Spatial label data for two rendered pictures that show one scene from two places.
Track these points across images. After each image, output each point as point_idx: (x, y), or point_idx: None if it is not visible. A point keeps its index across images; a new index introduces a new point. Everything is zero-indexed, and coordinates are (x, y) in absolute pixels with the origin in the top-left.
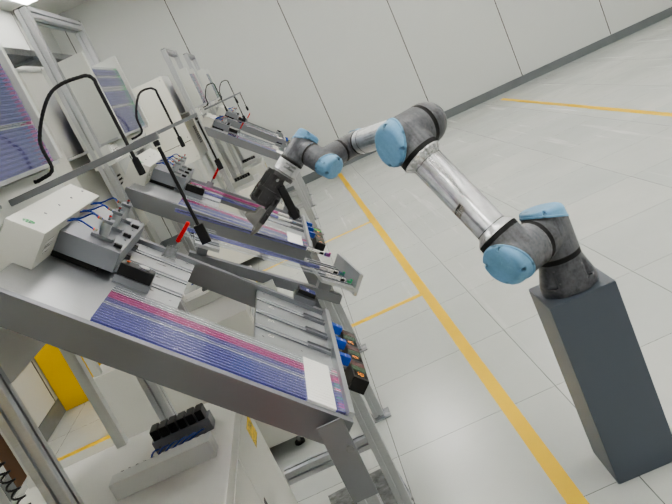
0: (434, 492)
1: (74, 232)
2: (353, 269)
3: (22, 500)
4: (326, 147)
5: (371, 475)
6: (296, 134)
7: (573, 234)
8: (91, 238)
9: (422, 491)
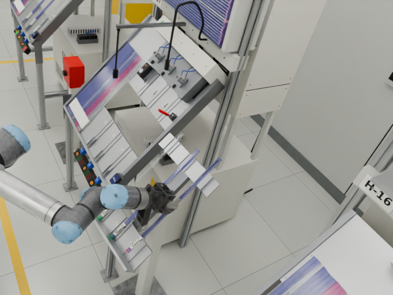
0: (99, 292)
1: (164, 46)
2: (96, 220)
3: (247, 150)
4: (90, 193)
5: None
6: (117, 185)
7: None
8: (159, 52)
9: (107, 294)
